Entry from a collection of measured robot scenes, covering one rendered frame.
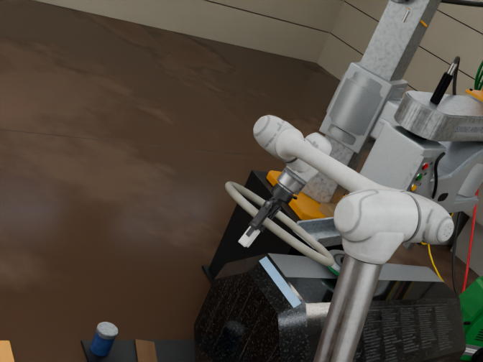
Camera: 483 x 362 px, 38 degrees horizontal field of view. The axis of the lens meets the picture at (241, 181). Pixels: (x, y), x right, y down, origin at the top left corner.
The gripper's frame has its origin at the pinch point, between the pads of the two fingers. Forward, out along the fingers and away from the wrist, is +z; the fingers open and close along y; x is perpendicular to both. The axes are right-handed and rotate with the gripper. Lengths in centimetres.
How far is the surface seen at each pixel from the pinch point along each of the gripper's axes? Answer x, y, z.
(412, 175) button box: -22, 59, -53
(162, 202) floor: 127, 226, 52
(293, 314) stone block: -19, 55, 21
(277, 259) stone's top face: 4, 73, 10
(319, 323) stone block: -29, 61, 18
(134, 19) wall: 435, 535, -45
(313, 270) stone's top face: -10, 82, 5
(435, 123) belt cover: -17, 54, -74
